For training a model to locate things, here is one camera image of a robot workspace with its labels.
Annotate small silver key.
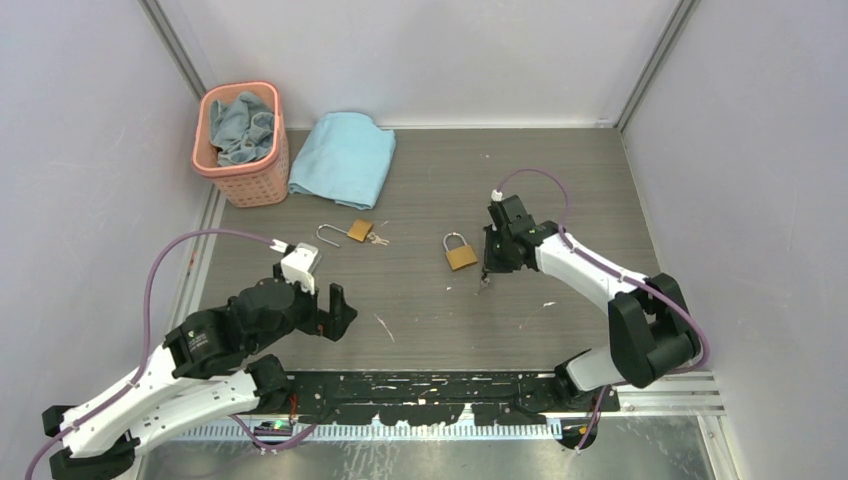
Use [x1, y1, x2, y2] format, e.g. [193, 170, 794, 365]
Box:
[366, 232, 390, 246]

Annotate small keys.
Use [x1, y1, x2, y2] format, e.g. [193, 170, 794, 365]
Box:
[476, 271, 491, 295]

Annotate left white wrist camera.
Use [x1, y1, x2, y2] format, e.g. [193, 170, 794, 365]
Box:
[280, 243, 321, 296]

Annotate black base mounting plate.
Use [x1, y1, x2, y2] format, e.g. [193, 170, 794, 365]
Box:
[255, 370, 619, 427]

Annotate brass padlock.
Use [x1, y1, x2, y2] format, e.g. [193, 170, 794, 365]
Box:
[442, 232, 478, 271]
[315, 219, 374, 248]

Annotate grey-blue cloth in basket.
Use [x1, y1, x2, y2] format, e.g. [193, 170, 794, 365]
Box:
[209, 91, 276, 167]

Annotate pink plastic laundry basket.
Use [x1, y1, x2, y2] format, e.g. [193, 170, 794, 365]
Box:
[191, 81, 290, 208]

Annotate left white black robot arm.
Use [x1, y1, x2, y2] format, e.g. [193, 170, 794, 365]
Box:
[42, 269, 358, 479]

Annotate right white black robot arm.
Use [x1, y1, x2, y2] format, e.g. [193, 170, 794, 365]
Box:
[483, 190, 707, 411]

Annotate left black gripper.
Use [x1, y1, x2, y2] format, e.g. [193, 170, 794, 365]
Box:
[249, 262, 357, 354]

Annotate light blue folded towel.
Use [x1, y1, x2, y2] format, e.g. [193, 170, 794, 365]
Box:
[288, 112, 396, 210]

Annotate aluminium rail frame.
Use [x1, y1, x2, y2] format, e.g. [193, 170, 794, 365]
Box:
[112, 370, 727, 480]

